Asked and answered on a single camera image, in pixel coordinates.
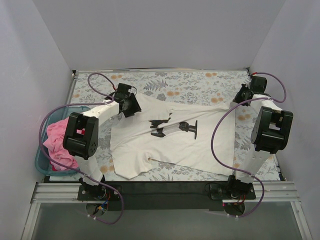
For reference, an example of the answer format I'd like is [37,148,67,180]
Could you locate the white t shirt robot print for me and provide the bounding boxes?
[110,93,235,179]

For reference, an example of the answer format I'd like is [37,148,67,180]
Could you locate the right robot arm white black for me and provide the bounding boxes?
[226,73,294,199]

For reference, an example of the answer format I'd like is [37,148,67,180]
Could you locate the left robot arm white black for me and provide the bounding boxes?
[62,83,142,200]

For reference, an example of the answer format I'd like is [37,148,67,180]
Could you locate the floral table cloth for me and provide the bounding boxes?
[48,70,282,182]

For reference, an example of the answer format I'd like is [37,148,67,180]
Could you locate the pink t shirt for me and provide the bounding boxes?
[43,117,79,169]

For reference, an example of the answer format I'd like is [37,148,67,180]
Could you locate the red garment in basket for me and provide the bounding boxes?
[51,164,59,172]

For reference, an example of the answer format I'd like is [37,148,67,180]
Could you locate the teal plastic basket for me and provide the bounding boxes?
[34,106,90,177]

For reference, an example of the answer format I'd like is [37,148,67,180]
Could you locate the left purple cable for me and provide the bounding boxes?
[37,72,124,225]

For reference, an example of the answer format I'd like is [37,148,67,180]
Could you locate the purple cable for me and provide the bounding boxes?
[209,71,287,219]
[37,72,124,225]

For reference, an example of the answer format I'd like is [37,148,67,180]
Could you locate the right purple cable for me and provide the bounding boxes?
[209,71,287,219]

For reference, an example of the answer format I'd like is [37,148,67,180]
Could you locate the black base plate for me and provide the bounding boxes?
[77,181,256,211]

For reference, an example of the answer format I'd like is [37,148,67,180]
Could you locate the aluminium frame rail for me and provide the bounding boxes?
[21,181,312,240]

